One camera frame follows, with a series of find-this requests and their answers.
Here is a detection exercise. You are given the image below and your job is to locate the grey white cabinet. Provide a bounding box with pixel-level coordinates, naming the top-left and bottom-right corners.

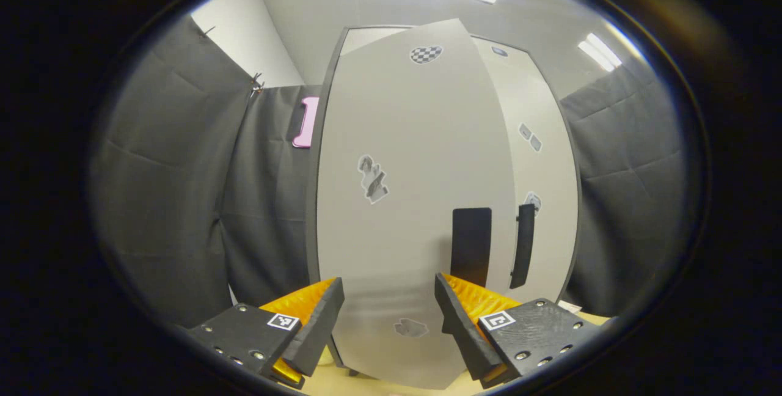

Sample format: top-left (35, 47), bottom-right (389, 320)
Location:
top-left (305, 24), bottom-right (581, 378)

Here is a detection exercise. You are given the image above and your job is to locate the small ceiling light panel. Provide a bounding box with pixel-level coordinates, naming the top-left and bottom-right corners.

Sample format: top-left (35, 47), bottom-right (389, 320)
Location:
top-left (577, 32), bottom-right (623, 73)

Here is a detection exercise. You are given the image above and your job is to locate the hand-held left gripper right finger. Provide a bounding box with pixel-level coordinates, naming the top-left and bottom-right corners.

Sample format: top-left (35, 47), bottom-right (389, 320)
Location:
top-left (434, 272), bottom-right (602, 388)

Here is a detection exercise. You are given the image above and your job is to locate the black backdrop cloth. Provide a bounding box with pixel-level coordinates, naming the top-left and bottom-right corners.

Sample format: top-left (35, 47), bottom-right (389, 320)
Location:
top-left (92, 14), bottom-right (688, 326)

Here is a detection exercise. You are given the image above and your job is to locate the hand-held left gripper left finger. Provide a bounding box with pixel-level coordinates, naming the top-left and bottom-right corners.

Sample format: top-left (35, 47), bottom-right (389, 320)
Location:
top-left (186, 276), bottom-right (346, 389)

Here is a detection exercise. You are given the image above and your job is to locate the black door handle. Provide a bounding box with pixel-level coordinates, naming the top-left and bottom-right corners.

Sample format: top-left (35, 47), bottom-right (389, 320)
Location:
top-left (451, 207), bottom-right (492, 288)
top-left (510, 203), bottom-right (536, 290)

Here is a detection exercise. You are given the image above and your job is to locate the grey cabinet door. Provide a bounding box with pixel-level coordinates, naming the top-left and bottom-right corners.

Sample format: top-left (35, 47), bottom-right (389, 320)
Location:
top-left (483, 54), bottom-right (580, 305)
top-left (316, 18), bottom-right (517, 391)

